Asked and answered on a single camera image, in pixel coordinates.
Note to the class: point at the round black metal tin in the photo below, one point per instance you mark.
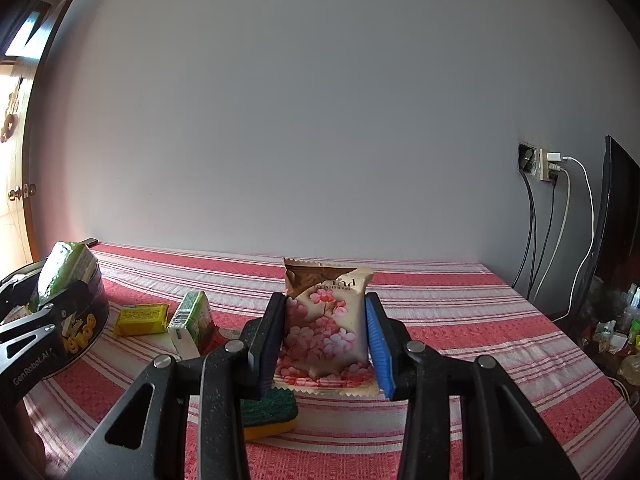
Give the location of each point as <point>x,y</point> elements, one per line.
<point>82,330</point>

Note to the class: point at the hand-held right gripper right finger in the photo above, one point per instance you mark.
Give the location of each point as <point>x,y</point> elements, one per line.
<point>380,355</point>

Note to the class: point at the white charger plug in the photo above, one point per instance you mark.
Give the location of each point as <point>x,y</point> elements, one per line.
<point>554,157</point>

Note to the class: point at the metal door knob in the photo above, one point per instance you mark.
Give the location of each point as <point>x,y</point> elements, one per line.
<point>22,191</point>

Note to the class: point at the beige wall socket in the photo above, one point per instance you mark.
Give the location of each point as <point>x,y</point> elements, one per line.
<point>545,170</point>

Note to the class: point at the wooden door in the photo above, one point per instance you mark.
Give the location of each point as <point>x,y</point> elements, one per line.
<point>27,150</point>

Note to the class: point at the dark wall outlet box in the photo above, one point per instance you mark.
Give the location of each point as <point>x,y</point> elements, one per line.
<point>526,157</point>

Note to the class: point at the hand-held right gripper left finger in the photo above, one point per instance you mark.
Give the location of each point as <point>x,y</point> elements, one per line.
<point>270,350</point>

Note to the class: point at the green tissue pack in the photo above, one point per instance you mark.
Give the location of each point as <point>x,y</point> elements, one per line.
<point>62,270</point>
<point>192,320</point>

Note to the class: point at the hanging door ornament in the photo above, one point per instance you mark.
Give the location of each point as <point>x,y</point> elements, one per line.
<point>9,115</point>

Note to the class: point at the red striped cloth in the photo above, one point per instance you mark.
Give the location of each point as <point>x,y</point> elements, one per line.
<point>475,320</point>

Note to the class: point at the black monitor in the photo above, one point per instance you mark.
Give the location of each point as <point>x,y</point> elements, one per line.
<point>617,220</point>

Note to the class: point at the pile of small bottles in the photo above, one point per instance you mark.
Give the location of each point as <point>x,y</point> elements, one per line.
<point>615,330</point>

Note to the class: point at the large green yellow sponge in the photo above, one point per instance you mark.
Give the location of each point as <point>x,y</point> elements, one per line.
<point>267,410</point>

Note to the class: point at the dark flat object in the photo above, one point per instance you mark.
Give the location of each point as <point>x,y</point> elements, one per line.
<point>89,241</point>

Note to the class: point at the yellow packet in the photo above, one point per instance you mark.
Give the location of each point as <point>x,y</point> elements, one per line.
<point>142,319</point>

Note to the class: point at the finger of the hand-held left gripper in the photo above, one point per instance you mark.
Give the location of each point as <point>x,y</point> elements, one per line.
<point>17,285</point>
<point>30,327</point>

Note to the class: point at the pink floral snack packet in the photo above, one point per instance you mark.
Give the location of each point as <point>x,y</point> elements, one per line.
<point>325,330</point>

